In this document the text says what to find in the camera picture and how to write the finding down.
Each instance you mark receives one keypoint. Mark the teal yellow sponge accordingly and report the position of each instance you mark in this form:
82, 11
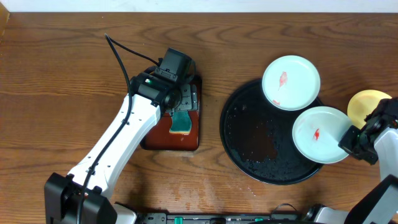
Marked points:
181, 123

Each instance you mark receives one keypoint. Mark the white plate with small stain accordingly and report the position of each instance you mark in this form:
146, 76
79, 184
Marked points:
317, 131

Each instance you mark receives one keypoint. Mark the rectangular black water tray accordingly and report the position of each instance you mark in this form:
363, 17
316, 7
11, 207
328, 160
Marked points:
160, 138

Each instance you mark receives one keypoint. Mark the round black tray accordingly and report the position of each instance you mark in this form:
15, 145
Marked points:
257, 137

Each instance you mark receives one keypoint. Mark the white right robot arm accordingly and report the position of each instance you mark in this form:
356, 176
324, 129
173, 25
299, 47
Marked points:
375, 142

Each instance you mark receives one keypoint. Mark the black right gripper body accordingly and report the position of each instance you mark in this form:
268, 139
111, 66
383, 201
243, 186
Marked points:
360, 144

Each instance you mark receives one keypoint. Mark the white plate with long stain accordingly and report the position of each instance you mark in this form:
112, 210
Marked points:
291, 82

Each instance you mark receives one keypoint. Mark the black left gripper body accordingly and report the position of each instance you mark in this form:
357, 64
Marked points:
189, 100

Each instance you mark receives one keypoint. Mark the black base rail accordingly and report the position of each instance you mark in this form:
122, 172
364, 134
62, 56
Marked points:
163, 218

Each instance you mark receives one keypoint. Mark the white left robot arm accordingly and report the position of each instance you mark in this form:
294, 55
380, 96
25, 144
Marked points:
83, 195

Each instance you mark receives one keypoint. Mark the yellow plate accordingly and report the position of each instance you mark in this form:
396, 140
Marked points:
364, 103

